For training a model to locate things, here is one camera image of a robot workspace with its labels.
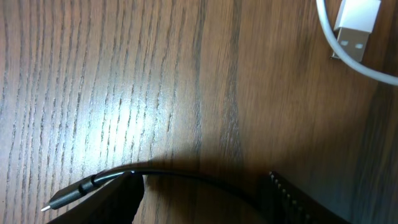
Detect black thin cable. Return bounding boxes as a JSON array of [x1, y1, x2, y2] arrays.
[[40, 166, 265, 214]]

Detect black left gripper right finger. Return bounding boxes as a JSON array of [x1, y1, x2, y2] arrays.
[[259, 171, 349, 224]]

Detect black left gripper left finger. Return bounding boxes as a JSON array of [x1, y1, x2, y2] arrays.
[[47, 172, 144, 224]]

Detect white thin cable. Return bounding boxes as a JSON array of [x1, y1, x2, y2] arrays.
[[315, 0, 398, 87]]

